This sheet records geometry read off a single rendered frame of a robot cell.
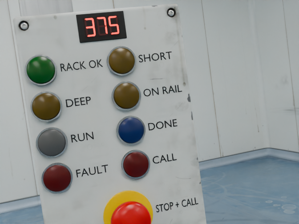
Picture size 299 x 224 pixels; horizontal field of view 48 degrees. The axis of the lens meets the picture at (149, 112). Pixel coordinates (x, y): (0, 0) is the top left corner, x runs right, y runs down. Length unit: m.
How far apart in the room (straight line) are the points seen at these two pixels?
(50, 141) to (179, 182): 0.14
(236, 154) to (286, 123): 0.76
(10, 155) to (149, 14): 3.75
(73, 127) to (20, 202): 3.81
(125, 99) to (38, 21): 0.11
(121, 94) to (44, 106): 0.08
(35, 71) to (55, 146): 0.07
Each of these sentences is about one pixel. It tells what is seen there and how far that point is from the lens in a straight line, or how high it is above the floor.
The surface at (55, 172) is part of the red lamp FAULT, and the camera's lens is 0.35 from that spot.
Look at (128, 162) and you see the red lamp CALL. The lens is 0.35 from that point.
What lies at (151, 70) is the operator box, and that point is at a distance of 0.36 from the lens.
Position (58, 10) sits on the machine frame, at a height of 1.17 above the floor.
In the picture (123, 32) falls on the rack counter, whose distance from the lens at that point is 0.36.
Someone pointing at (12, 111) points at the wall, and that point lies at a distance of 4.03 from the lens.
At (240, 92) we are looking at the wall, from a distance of 4.78.
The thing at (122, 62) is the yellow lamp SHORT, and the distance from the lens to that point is 0.35.
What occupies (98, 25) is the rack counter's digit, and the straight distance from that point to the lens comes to 0.36.
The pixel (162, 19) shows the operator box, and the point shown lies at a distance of 0.37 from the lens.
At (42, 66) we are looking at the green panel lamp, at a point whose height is 1.10.
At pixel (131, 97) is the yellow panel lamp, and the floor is 1.06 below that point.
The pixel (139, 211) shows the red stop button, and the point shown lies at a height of 0.95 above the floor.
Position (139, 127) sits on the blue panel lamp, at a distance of 0.35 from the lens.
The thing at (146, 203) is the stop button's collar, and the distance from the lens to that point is 0.37.
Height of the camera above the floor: 1.06
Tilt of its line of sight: 3 degrees down
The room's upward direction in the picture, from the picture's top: 8 degrees counter-clockwise
